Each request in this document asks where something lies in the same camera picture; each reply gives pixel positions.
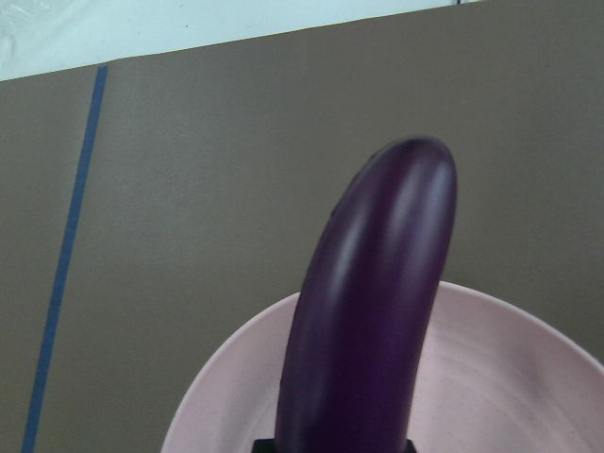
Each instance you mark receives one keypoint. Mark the purple eggplant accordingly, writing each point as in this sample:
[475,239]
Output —
[362,314]

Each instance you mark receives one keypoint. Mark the pink plate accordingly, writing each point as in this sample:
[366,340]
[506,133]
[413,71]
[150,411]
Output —
[492,378]

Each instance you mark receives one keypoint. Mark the brown paper table cover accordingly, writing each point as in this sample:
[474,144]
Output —
[151,206]

